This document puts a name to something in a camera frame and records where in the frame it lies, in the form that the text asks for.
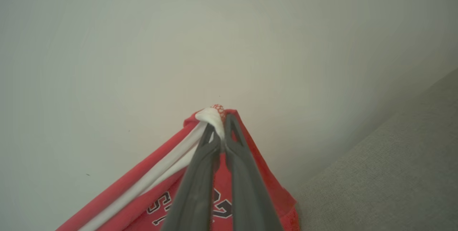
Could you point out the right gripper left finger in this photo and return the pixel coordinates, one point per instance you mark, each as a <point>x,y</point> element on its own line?
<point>195,195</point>

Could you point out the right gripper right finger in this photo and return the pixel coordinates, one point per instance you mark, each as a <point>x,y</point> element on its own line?
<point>247,195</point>

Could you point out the red basketball shorts white stripes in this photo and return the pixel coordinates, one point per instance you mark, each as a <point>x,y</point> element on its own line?
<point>143,202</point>

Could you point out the grey fabric sofa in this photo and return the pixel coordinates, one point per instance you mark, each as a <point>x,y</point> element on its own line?
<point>393,181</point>

